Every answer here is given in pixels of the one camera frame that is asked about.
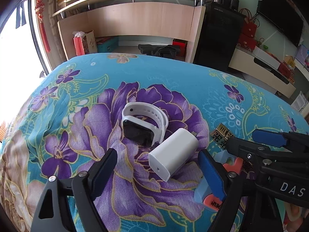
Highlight red gift bag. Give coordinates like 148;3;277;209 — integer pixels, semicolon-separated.
239;8;258;38

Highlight red paper bag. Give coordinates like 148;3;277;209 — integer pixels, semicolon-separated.
73;35;85;56

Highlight wooden desk with shelf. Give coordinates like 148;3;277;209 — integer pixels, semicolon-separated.
52;0;220;64

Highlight red hanging decoration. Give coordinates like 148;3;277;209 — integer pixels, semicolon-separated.
35;0;52;53

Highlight teal box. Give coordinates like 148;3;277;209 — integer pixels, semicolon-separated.
96;37;119;53

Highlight red box under desk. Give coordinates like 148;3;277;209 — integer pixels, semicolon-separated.
172;40;188;56

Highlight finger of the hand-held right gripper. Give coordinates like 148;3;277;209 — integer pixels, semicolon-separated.
252;129;309;150
226;137;292;165

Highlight white flat box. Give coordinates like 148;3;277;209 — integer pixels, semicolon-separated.
253;46;282;70

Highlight red patterned box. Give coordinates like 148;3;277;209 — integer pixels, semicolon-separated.
277;61;297;84

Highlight white power adapter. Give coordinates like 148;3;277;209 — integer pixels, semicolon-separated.
148;128;200;182

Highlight floral blanket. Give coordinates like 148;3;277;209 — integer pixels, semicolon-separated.
0;53;309;232

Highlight white paper sheet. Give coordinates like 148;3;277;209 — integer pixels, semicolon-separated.
290;90;309;113

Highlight patterned curtain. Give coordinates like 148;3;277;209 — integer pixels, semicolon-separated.
46;0;80;61

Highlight white smartwatch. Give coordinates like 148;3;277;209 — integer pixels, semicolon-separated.
121;102;169;147

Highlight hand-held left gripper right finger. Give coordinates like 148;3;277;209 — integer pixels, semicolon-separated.
198;149;260;232

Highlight gold black patterned box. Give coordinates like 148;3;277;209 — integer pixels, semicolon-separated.
210;124;236;151

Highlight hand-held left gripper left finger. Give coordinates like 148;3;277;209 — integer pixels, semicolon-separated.
30;148;118;232

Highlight television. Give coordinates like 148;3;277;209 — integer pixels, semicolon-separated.
256;0;305;47

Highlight beige television cabinet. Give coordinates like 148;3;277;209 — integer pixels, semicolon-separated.
228;46;297;99

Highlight dark hanging clothes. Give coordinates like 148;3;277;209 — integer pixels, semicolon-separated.
15;3;27;29

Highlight black cabinet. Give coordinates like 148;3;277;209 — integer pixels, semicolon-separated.
193;2;245;72

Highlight flat red gift box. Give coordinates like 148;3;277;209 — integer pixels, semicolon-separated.
237;33;258;52

